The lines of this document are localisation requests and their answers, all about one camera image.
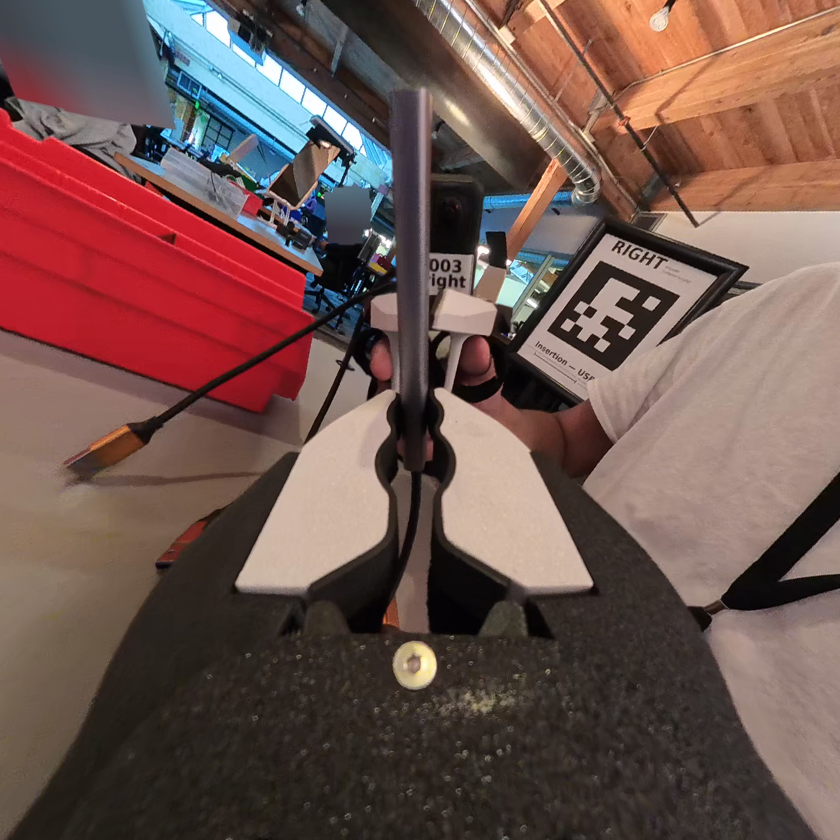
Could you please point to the grey desk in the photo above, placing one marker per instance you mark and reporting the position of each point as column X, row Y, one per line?
column 72, row 538

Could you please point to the person's right hand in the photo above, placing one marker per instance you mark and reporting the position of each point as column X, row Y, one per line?
column 525, row 426

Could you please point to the wooden-top table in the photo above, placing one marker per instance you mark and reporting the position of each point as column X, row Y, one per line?
column 216, row 216

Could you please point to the grey USB hub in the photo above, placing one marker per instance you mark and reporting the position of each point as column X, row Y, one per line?
column 412, row 262

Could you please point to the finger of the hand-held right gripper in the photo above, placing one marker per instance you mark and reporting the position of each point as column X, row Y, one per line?
column 382, row 313
column 466, row 315

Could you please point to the light bulb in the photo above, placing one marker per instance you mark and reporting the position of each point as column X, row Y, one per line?
column 661, row 16

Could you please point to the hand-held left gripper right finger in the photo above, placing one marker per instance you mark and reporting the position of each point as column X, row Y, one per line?
column 512, row 518

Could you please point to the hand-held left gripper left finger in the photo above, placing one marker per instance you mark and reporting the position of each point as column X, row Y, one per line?
column 315, row 518

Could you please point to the silver ventilation duct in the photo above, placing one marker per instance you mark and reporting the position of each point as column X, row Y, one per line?
column 525, row 98

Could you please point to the red storage bin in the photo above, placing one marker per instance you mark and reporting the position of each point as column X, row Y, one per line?
column 131, row 275

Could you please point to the white shirt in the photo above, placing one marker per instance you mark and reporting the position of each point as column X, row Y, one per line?
column 722, row 426

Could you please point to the person's right forearm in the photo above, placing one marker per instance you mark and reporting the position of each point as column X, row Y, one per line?
column 587, row 439

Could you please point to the framed marker sign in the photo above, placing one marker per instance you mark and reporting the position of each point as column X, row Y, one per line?
column 623, row 308

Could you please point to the wooden board with black panel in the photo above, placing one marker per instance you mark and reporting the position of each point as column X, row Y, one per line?
column 308, row 170

